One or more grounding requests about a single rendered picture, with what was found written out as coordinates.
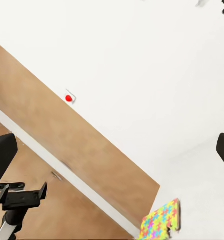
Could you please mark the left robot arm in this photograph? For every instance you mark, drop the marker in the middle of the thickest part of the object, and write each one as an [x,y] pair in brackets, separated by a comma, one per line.
[16,201]

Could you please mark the sliding door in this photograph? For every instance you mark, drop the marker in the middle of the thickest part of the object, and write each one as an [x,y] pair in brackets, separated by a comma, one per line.
[59,129]
[66,213]

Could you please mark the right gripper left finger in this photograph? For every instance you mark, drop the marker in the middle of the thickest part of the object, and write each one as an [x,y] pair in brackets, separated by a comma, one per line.
[8,150]

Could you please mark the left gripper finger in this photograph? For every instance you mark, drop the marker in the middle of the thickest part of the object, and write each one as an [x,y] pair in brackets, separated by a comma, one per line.
[3,195]
[41,193]

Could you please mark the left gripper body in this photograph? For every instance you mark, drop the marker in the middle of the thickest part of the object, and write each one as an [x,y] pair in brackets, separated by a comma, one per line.
[27,201]

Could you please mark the jigsaw puzzle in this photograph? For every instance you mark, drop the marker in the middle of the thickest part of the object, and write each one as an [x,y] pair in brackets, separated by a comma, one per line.
[155,225]

